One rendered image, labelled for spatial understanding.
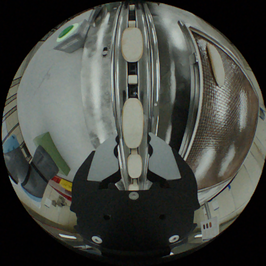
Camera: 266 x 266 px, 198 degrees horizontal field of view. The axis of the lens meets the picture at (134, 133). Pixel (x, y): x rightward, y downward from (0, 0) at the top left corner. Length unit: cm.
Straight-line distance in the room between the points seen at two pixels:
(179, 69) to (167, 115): 11
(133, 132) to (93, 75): 12
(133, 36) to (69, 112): 22
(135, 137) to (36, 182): 38
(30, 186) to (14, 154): 12
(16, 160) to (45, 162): 15
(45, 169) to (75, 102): 27
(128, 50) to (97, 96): 9
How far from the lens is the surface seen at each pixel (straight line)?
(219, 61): 20
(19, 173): 35
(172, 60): 21
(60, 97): 26
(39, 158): 39
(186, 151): 17
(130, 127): 15
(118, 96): 15
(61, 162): 40
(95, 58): 16
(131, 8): 32
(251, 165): 355
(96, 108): 15
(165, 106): 20
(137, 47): 16
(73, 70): 24
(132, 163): 21
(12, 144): 33
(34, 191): 38
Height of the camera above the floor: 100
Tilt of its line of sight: 62 degrees down
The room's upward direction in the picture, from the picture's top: 178 degrees clockwise
